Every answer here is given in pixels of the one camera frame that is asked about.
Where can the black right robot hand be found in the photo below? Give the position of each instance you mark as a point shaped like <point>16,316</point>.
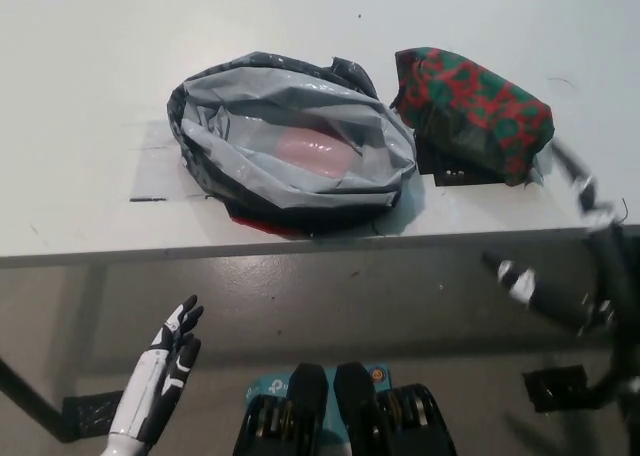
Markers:
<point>560,301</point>

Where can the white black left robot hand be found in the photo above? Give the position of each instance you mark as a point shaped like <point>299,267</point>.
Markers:
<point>142,391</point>

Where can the red green coffee bean bag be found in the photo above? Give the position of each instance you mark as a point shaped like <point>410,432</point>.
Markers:
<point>465,101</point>

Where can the black plastic bag grey inside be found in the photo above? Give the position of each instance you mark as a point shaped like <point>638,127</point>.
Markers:
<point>280,106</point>

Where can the black floor tape square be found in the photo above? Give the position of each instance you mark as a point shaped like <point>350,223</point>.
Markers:
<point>550,388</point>
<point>85,411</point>

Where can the black tape patch on table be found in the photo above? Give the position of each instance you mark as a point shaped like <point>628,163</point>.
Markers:
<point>440,168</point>

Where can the clear tape patch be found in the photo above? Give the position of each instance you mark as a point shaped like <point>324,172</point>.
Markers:
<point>150,161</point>

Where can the red flat item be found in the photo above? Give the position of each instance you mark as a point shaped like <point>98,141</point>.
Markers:
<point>310,153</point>

